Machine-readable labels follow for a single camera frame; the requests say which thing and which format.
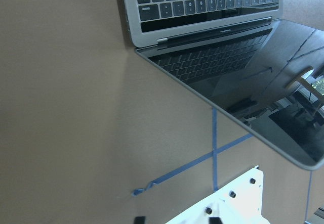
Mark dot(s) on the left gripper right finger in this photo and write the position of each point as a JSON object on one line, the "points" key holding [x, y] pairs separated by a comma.
{"points": [[214, 220]]}

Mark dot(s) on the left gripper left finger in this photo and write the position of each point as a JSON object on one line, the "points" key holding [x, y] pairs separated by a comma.
{"points": [[139, 220]]}

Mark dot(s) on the grey laptop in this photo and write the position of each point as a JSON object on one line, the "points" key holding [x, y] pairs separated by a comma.
{"points": [[243, 57]]}

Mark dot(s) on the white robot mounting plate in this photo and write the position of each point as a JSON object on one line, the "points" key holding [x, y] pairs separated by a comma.
{"points": [[239, 201]]}

